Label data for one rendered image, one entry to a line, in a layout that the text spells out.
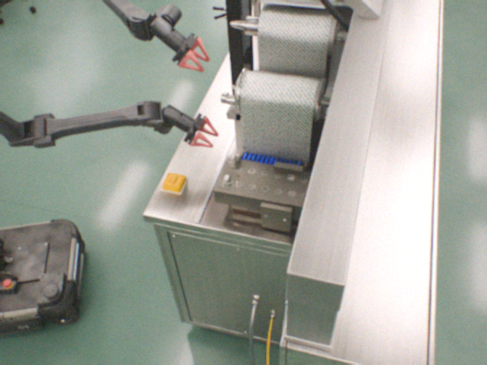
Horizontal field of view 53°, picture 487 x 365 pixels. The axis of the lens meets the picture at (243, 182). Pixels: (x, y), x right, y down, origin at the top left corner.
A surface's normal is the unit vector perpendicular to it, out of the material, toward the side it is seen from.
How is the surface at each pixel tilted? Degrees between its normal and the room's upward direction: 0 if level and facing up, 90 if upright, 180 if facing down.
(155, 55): 0
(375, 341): 0
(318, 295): 90
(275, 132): 90
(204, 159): 0
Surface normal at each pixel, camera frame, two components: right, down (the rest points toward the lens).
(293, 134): -0.27, 0.72
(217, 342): -0.04, -0.67
